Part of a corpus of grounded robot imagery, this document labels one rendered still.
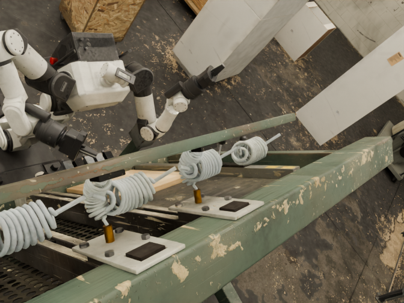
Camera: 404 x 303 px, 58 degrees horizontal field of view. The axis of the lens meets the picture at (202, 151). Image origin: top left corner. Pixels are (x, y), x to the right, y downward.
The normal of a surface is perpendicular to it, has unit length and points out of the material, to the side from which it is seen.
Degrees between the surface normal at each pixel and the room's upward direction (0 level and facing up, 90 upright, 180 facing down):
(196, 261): 31
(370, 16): 90
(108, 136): 0
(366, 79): 90
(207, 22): 90
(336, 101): 90
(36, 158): 0
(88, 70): 23
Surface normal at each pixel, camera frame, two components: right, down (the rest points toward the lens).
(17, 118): -0.12, 0.55
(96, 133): 0.55, -0.51
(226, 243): 0.73, -0.01
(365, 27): -0.58, 0.34
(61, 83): 0.88, 0.36
